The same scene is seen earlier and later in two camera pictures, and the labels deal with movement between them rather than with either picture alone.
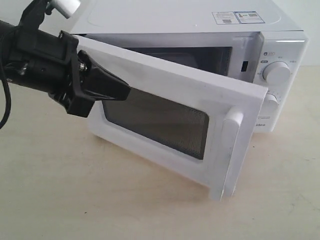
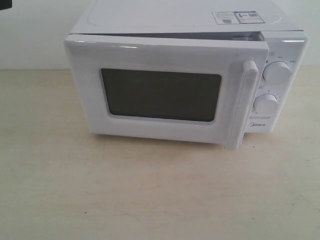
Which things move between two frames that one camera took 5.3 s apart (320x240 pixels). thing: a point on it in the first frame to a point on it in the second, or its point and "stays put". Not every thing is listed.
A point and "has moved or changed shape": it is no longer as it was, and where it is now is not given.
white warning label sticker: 225,17 stays put
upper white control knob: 277,72 stays put
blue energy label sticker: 249,17 stays put
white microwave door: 203,128 has moved or changed shape
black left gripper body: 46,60 to 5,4
